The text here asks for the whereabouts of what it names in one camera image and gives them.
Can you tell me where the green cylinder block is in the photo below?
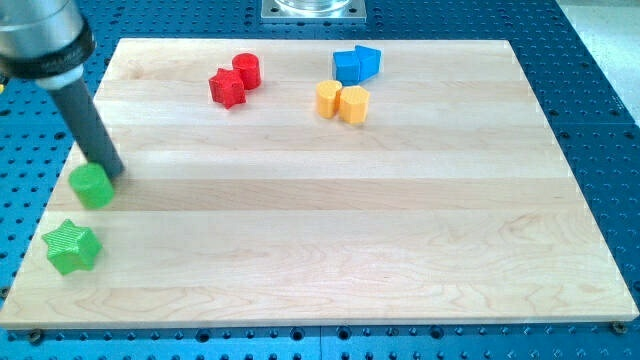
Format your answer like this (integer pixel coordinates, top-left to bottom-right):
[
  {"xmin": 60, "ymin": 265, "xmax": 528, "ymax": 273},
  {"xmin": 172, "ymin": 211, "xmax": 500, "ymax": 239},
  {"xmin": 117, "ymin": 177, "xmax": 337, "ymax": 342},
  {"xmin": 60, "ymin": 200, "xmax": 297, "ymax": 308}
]
[{"xmin": 68, "ymin": 162, "xmax": 114, "ymax": 210}]

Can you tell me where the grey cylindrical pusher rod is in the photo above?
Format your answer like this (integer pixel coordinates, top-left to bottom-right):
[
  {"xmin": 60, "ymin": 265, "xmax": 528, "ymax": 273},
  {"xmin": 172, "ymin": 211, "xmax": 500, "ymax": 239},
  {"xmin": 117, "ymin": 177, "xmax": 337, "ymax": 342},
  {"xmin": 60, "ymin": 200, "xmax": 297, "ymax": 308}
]
[{"xmin": 48, "ymin": 79, "xmax": 124, "ymax": 178}]

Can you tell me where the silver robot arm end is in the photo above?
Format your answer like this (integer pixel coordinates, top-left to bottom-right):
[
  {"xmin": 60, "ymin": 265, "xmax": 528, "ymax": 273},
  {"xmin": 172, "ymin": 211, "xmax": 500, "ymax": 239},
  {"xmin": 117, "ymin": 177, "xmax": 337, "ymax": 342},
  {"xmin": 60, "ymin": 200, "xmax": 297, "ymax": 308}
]
[{"xmin": 1, "ymin": 0, "xmax": 95, "ymax": 90}]

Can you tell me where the red star block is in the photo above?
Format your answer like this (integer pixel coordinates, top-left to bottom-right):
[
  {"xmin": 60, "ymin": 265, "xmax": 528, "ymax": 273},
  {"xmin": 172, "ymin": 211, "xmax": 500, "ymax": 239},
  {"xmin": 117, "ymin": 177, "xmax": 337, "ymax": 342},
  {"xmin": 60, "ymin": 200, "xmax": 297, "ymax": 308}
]
[{"xmin": 209, "ymin": 68, "xmax": 246, "ymax": 109}]

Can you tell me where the green star block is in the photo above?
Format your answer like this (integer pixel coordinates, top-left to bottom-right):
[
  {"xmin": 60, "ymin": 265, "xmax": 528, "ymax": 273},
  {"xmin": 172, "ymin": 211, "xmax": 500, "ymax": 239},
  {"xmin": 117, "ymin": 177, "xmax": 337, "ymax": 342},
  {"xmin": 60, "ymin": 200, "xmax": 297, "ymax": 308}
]
[{"xmin": 42, "ymin": 219, "xmax": 102, "ymax": 275}]

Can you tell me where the light wooden board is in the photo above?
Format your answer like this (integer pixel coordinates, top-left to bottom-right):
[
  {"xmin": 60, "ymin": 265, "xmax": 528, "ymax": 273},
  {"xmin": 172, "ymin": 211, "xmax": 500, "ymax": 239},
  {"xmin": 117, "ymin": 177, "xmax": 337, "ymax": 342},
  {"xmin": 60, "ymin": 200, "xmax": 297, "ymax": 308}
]
[{"xmin": 1, "ymin": 38, "xmax": 638, "ymax": 329}]

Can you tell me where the yellow hexagon block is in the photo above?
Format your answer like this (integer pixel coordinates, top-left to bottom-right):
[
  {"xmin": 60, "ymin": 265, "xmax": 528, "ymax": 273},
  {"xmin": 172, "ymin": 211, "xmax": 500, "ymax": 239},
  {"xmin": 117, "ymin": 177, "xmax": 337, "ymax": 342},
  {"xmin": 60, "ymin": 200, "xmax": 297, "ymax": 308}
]
[{"xmin": 338, "ymin": 86, "xmax": 370, "ymax": 124}]

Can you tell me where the blue cube block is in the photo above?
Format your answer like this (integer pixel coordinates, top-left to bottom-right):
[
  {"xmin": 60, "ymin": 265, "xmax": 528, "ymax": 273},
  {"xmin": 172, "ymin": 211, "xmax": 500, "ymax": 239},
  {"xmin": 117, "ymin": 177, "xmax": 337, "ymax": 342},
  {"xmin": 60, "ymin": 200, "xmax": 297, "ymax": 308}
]
[{"xmin": 333, "ymin": 50, "xmax": 360, "ymax": 86}]

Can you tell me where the blue pentagon block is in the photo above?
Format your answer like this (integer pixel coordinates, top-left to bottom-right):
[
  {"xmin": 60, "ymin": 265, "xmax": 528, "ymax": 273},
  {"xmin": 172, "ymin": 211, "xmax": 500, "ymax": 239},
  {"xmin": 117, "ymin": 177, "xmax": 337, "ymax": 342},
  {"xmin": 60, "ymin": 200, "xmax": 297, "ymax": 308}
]
[{"xmin": 355, "ymin": 45, "xmax": 382, "ymax": 82}]

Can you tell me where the red cylinder block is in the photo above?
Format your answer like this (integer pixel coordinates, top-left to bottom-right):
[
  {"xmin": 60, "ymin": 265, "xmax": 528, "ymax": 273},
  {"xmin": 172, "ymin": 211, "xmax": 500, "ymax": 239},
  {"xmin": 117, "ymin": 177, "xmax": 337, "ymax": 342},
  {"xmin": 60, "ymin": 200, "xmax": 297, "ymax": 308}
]
[{"xmin": 232, "ymin": 53, "xmax": 262, "ymax": 90}]

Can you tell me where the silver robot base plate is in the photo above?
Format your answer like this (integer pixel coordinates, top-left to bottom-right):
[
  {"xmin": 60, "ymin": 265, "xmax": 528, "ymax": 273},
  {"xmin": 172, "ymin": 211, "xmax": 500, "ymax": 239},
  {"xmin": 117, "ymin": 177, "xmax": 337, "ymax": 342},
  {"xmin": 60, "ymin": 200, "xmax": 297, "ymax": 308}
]
[{"xmin": 260, "ymin": 0, "xmax": 367, "ymax": 23}]

